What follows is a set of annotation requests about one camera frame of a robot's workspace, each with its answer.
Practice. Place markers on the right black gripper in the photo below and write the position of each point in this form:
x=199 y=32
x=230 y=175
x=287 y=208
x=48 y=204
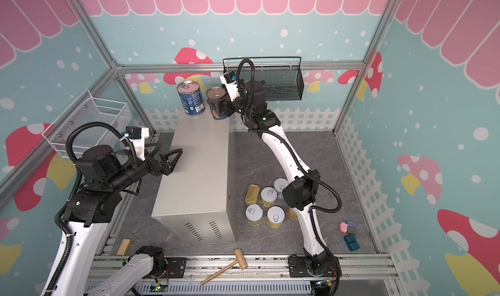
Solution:
x=228 y=106

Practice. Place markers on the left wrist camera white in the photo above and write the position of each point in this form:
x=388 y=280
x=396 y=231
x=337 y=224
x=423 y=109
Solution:
x=137 y=136

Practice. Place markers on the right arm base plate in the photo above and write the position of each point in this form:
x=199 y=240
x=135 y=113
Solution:
x=299 y=267

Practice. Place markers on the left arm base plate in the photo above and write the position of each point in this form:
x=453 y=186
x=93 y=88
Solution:
x=174 y=269

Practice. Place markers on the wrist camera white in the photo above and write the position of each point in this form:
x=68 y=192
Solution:
x=230 y=82
x=137 y=136

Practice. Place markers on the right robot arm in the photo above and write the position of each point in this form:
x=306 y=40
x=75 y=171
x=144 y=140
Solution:
x=306 y=194

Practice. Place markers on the gold can lying down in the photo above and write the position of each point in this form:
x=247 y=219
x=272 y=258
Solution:
x=252 y=195

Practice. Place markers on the fruit can white lid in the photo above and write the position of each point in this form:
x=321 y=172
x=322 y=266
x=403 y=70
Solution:
x=269 y=197
x=279 y=185
x=254 y=214
x=275 y=217

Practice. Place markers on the wooden mallet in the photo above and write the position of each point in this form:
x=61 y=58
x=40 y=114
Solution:
x=240 y=262

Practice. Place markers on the grey metal cabinet counter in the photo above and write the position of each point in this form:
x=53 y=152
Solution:
x=197 y=202

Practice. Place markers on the white wire wall basket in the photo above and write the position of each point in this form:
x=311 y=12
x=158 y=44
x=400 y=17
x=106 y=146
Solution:
x=88 y=109

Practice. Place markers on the blue soup can pink lid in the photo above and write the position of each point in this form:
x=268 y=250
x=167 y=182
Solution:
x=191 y=98

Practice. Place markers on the wooden block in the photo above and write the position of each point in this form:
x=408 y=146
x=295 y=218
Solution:
x=124 y=246

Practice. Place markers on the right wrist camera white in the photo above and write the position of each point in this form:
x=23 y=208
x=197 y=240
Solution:
x=230 y=82

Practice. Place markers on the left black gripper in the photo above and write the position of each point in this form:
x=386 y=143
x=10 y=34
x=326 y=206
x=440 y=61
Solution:
x=166 y=167

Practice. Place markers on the dark blue chopped tomato can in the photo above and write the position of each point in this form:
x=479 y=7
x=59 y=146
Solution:
x=216 y=99

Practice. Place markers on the peach fruit can plastic lid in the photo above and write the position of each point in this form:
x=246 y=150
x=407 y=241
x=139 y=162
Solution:
x=292 y=214

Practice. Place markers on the black mesh wall basket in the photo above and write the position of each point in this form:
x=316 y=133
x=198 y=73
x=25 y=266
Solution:
x=278 y=78

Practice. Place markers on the green circuit board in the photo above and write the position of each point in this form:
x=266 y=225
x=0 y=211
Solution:
x=159 y=288

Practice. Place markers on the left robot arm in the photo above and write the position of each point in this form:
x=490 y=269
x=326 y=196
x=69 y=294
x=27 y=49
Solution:
x=102 y=175

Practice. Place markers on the pink toy block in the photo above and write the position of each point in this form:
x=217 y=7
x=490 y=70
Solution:
x=343 y=227

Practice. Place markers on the teal toy block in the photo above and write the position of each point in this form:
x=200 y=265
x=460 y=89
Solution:
x=351 y=242

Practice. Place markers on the blue grey toy block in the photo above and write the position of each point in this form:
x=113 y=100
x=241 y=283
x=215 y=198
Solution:
x=351 y=224

